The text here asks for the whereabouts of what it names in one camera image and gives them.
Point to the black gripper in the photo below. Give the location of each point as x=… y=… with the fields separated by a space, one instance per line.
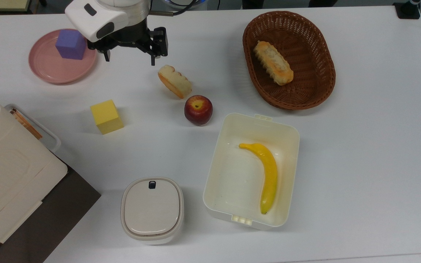
x=133 y=38

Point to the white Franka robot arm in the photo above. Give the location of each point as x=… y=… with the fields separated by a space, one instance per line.
x=97 y=16

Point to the purple cube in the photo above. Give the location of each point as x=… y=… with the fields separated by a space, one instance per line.
x=71 y=44

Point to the yellow cube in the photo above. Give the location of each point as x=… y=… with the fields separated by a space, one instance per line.
x=106 y=116

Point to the bread slice with crust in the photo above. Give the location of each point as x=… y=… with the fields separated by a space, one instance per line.
x=174 y=82

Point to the pink round plate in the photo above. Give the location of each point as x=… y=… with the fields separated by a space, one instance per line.
x=49 y=64

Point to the red apple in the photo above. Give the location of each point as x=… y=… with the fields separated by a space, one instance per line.
x=198 y=110

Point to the clear plastic tray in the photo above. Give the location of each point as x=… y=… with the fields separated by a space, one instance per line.
x=42 y=133

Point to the long bread roll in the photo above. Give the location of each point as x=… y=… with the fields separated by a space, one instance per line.
x=273 y=63

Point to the white lidded round box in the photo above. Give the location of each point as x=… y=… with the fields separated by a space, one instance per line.
x=152 y=210

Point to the cream plastic container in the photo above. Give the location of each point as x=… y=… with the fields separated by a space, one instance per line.
x=232 y=175

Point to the cream appliance with lid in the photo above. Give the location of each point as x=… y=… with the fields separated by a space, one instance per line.
x=6 y=175

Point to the dark brown board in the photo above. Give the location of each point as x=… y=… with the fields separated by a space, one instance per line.
x=57 y=219

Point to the brown wicker basket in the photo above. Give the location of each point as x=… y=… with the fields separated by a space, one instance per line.
x=305 y=84

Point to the yellow banana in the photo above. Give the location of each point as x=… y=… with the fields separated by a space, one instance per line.
x=267 y=171

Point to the black camera stand base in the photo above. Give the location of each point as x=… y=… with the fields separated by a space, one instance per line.
x=407 y=9

